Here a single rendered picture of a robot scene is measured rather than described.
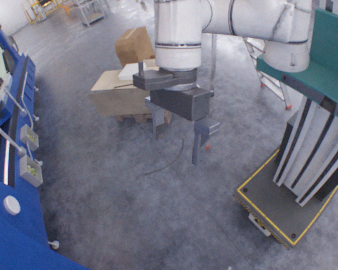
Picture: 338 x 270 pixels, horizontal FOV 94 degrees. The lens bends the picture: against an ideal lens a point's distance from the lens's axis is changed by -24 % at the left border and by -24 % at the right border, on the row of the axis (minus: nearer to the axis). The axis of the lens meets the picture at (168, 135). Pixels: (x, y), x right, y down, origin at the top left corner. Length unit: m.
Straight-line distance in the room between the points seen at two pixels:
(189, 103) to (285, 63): 0.48
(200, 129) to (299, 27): 0.49
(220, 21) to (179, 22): 0.12
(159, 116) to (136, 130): 2.24
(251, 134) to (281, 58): 1.74
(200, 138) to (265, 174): 1.43
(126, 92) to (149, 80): 2.14
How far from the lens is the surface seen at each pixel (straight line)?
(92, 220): 2.38
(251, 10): 0.43
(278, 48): 0.76
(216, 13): 0.44
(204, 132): 0.37
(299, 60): 0.77
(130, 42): 2.88
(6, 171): 2.62
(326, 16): 0.81
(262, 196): 1.71
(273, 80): 2.51
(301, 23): 0.72
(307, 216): 1.76
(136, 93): 2.44
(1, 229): 0.52
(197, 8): 0.37
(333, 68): 0.86
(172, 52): 0.36
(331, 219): 2.22
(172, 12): 0.35
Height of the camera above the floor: 1.90
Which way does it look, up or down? 49 degrees down
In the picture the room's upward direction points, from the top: 21 degrees counter-clockwise
